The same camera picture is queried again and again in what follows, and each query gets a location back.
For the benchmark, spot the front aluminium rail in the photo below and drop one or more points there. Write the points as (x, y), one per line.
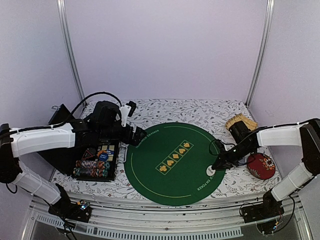
(137, 219)

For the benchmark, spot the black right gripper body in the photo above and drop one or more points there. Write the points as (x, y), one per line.
(238, 154)

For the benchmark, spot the black poker chip case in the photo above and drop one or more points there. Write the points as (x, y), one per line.
(95, 160)

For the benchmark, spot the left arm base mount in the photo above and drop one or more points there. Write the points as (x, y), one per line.
(64, 208)

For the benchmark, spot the right aluminium frame post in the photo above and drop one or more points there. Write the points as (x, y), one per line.
(270, 4)

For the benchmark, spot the upper near chip row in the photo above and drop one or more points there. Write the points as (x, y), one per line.
(90, 164)

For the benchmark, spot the chip row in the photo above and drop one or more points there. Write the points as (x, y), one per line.
(90, 172)
(90, 164)

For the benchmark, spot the round green poker mat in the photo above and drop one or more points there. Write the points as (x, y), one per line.
(169, 165)

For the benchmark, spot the lower near chip row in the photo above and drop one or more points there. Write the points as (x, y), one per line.
(90, 172)

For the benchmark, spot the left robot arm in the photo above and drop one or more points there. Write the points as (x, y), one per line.
(16, 142)

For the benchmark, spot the left aluminium frame post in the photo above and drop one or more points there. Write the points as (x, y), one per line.
(61, 7)

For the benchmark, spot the white dealer button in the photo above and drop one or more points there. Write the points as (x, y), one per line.
(210, 172)

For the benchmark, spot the chrome case handle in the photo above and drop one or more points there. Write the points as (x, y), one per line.
(123, 154)

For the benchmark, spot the aluminium frame post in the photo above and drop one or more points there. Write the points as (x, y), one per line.
(270, 4)
(61, 7)

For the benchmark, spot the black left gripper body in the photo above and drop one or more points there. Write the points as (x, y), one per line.
(107, 133)

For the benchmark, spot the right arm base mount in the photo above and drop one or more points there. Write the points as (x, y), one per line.
(262, 212)

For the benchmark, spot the boxed texas holdem cards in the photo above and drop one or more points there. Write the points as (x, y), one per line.
(110, 149)

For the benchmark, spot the red floral round pouch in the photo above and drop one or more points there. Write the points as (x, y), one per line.
(261, 166)

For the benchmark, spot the blue small blind button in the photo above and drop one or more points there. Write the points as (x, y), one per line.
(103, 157)

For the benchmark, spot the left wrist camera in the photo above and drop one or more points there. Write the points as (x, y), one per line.
(127, 111)

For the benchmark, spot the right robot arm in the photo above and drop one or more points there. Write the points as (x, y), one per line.
(296, 147)

